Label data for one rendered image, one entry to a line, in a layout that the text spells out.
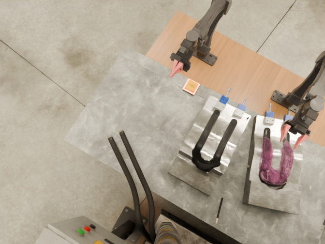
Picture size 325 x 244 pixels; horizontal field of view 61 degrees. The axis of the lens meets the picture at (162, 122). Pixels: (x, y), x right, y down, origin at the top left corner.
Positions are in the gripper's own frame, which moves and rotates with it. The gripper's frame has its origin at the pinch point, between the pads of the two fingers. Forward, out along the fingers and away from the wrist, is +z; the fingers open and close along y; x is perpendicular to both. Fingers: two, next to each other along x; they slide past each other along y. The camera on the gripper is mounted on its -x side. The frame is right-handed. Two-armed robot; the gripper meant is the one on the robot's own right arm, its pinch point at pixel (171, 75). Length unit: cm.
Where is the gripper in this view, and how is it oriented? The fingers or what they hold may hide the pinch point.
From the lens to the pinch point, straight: 130.9
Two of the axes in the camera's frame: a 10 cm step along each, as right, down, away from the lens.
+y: 8.4, 5.2, -1.4
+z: -5.3, 8.2, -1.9
